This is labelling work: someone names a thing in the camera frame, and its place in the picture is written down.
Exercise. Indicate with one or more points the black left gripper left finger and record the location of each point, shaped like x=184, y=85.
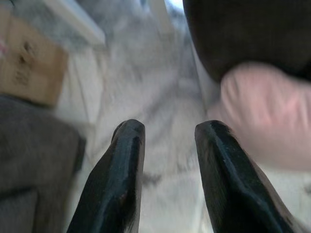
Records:
x=116, y=174

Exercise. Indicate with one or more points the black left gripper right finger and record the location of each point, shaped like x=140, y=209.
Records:
x=230, y=184

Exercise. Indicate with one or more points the pink cat face pillow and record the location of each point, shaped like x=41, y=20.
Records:
x=267, y=109

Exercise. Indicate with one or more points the dark brown fabric sofa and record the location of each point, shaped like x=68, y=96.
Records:
x=243, y=31

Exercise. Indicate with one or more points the dark brown fabric armchair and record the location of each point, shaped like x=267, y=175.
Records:
x=29, y=157

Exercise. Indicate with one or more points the brown cardboard box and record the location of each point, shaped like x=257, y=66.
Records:
x=29, y=65

